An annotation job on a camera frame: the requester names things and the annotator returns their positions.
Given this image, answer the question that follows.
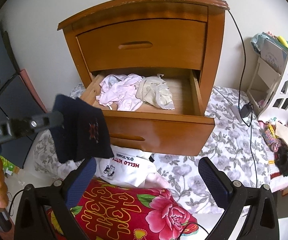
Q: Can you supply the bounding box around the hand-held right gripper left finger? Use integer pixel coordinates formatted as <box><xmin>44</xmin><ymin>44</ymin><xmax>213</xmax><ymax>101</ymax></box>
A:
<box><xmin>14</xmin><ymin>156</ymin><xmax>97</xmax><ymax>240</ymax></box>

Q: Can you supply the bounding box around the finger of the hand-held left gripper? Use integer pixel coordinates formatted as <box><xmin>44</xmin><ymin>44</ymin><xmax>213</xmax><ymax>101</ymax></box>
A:
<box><xmin>30</xmin><ymin>111</ymin><xmax>65</xmax><ymax>133</ymax></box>

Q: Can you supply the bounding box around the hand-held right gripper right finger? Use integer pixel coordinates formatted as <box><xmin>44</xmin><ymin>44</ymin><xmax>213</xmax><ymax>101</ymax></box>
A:
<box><xmin>198</xmin><ymin>157</ymin><xmax>280</xmax><ymax>240</ymax></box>

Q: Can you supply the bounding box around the navy sock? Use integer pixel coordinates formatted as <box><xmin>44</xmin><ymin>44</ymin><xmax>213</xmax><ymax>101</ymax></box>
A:
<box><xmin>52</xmin><ymin>94</ymin><xmax>114</xmax><ymax>163</ymax></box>

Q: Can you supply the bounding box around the white printed garment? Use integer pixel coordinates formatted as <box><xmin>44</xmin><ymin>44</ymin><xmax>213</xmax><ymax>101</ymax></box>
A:
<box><xmin>100</xmin><ymin>150</ymin><xmax>157</xmax><ymax>188</ymax></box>

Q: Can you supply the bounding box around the pink garment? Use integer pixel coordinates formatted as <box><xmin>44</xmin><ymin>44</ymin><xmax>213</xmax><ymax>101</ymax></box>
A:
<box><xmin>144</xmin><ymin>172</ymin><xmax>171</xmax><ymax>189</ymax></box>

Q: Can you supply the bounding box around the wooden deep drawer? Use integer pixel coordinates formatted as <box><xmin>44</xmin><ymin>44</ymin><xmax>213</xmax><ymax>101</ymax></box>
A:
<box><xmin>80</xmin><ymin>69</ymin><xmax>216</xmax><ymax>157</ymax></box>

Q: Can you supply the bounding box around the pale pink underwear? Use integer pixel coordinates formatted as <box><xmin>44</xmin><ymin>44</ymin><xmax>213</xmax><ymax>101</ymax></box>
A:
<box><xmin>96</xmin><ymin>74</ymin><xmax>144</xmax><ymax>112</ymax></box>

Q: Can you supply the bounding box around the beige lace underwear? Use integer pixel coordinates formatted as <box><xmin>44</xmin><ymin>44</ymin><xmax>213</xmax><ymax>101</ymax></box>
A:
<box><xmin>136</xmin><ymin>74</ymin><xmax>176</xmax><ymax>110</ymax></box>

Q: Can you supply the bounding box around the green printed packet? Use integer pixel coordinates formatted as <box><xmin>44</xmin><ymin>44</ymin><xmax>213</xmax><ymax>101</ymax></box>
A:
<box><xmin>0</xmin><ymin>155</ymin><xmax>20</xmax><ymax>176</ymax></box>

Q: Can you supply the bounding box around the dark blue cabinet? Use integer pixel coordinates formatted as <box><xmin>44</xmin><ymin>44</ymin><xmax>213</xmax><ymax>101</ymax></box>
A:
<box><xmin>0</xmin><ymin>12</ymin><xmax>48</xmax><ymax>170</ymax></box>

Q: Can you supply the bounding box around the pink board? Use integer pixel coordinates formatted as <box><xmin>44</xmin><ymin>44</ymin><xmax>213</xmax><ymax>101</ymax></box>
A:
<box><xmin>19</xmin><ymin>69</ymin><xmax>48</xmax><ymax>114</ymax></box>

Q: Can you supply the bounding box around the grey floral bed sheet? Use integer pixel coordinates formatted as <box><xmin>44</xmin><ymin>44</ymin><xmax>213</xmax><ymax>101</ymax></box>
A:
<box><xmin>33</xmin><ymin>82</ymin><xmax>272</xmax><ymax>214</ymax></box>

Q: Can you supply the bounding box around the red floral blanket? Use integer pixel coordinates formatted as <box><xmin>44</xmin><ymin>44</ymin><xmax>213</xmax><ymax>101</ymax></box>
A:
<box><xmin>45</xmin><ymin>179</ymin><xmax>199</xmax><ymax>240</ymax></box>

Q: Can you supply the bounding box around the white knitted mat red stripe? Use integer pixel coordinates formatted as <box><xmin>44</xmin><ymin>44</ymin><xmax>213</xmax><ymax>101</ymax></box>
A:
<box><xmin>267</xmin><ymin>150</ymin><xmax>288</xmax><ymax>195</ymax></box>

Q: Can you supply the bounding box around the colourful candy packet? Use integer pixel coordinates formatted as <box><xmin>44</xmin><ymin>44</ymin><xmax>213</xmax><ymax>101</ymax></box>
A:
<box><xmin>261</xmin><ymin>127</ymin><xmax>282</xmax><ymax>150</ymax></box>

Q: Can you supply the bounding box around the black fabric bundle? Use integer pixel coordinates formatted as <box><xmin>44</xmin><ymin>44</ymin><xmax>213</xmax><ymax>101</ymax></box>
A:
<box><xmin>275</xmin><ymin>146</ymin><xmax>288</xmax><ymax>177</ymax></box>

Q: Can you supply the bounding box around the white power strip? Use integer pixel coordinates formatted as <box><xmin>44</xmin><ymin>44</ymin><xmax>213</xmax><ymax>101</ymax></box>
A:
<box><xmin>230</xmin><ymin>102</ymin><xmax>244</xmax><ymax>123</ymax></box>

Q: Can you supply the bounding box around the black power adapter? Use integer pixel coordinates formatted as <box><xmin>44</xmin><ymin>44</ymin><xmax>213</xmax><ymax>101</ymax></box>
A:
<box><xmin>239</xmin><ymin>103</ymin><xmax>254</xmax><ymax>119</ymax></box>

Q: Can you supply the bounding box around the white cutout desk organizer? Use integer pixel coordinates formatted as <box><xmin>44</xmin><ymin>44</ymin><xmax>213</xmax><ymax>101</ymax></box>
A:
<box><xmin>246</xmin><ymin>31</ymin><xmax>288</xmax><ymax>122</ymax></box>

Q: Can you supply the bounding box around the wooden nightstand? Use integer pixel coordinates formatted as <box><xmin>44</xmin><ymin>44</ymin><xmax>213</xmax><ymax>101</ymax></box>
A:
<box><xmin>58</xmin><ymin>0</ymin><xmax>233</xmax><ymax>157</ymax></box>

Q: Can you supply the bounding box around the grey notebook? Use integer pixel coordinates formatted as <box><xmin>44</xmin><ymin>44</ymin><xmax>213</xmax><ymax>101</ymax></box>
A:
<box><xmin>260</xmin><ymin>38</ymin><xmax>288</xmax><ymax>68</ymax></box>

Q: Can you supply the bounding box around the pale teal cloth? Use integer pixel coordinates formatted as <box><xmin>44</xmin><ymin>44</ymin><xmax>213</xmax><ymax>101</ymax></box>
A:
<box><xmin>250</xmin><ymin>32</ymin><xmax>267</xmax><ymax>55</ymax></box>

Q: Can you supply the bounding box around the yellow plastic object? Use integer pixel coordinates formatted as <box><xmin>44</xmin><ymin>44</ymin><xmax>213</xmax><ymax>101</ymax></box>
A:
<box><xmin>277</xmin><ymin>35</ymin><xmax>288</xmax><ymax>48</ymax></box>

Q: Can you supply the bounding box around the black power cable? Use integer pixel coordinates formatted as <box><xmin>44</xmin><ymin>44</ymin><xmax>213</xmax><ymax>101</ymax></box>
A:
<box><xmin>229</xmin><ymin>9</ymin><xmax>259</xmax><ymax>188</ymax></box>

